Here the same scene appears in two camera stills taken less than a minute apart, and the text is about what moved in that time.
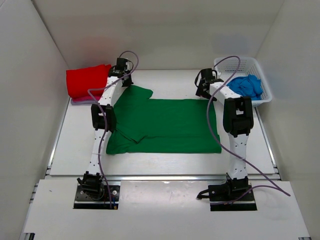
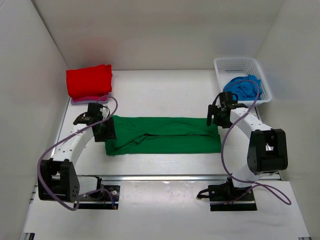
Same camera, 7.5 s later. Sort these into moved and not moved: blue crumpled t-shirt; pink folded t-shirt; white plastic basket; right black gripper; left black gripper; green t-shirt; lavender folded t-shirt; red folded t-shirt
Moved: left black gripper; green t-shirt; right black gripper
Not moved: blue crumpled t-shirt; pink folded t-shirt; white plastic basket; red folded t-shirt; lavender folded t-shirt
